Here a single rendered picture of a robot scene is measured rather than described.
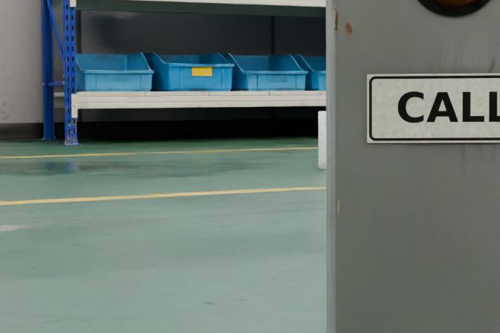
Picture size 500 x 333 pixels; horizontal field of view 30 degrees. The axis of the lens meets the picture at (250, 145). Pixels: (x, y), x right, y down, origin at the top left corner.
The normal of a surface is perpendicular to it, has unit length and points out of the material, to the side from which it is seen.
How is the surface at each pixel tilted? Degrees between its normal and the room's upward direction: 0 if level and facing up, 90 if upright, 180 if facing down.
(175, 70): 94
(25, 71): 90
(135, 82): 95
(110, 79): 95
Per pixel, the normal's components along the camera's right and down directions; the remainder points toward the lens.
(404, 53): -0.05, 0.05
